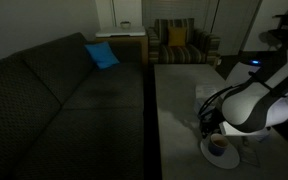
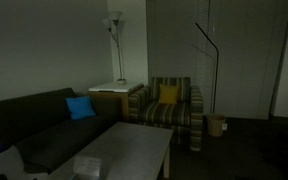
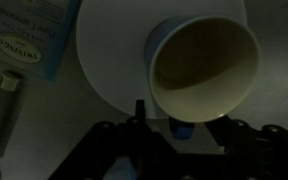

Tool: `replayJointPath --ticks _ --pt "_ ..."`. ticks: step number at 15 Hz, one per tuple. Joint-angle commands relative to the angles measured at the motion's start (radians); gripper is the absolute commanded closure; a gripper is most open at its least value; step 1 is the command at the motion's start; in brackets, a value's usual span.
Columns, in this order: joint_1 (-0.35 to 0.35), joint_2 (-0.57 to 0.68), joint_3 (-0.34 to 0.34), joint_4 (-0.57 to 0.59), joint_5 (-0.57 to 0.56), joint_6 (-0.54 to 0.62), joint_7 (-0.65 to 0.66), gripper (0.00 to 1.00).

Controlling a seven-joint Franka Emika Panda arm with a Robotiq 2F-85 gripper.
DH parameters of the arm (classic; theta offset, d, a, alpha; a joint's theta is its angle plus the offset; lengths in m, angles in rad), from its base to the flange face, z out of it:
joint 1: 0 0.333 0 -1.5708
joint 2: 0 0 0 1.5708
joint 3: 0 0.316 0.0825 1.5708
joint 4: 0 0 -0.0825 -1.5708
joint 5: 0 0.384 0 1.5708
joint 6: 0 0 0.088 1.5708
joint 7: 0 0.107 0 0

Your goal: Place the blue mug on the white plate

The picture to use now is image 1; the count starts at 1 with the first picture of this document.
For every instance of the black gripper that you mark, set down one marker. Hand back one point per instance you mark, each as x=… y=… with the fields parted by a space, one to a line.
x=212 y=121

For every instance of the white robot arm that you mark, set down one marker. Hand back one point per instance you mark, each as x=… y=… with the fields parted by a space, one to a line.
x=250 y=106

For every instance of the white plate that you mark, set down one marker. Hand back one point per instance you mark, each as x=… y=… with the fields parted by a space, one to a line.
x=225 y=161

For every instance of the grey coffee table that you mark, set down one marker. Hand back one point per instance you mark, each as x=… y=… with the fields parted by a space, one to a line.
x=174 y=116

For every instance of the clear flat plastic packet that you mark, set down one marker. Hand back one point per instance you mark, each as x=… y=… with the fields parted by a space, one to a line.
x=250 y=157

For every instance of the striped armchair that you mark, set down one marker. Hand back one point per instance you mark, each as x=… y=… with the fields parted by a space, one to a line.
x=197 y=50

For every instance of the yellow throw pillow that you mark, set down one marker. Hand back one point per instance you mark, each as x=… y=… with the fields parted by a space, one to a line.
x=177 y=36

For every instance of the blue throw pillow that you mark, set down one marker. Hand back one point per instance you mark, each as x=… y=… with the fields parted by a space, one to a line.
x=101 y=55

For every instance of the white board on side table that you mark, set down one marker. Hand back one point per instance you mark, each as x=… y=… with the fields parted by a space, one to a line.
x=120 y=32

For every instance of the dark textured fabric sofa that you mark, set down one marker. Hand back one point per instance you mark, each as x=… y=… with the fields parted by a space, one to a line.
x=50 y=116

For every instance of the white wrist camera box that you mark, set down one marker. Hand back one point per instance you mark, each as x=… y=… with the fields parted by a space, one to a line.
x=237 y=130

